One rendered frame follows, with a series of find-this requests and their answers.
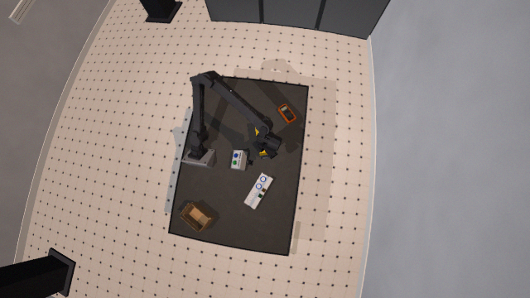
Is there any white key housing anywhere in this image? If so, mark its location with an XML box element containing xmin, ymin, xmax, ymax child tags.
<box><xmin>231</xmin><ymin>150</ymin><xmax>253</xmax><ymax>171</ymax></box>

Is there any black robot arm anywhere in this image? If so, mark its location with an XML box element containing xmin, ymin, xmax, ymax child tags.
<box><xmin>188</xmin><ymin>70</ymin><xmax>282</xmax><ymax>161</ymax></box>

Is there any small open brown cardboard box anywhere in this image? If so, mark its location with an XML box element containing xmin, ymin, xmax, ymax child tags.
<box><xmin>181</xmin><ymin>202</ymin><xmax>215</xmax><ymax>232</ymax></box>

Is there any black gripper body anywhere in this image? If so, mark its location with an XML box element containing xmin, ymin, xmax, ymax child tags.
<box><xmin>253</xmin><ymin>141</ymin><xmax>261</xmax><ymax>152</ymax></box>

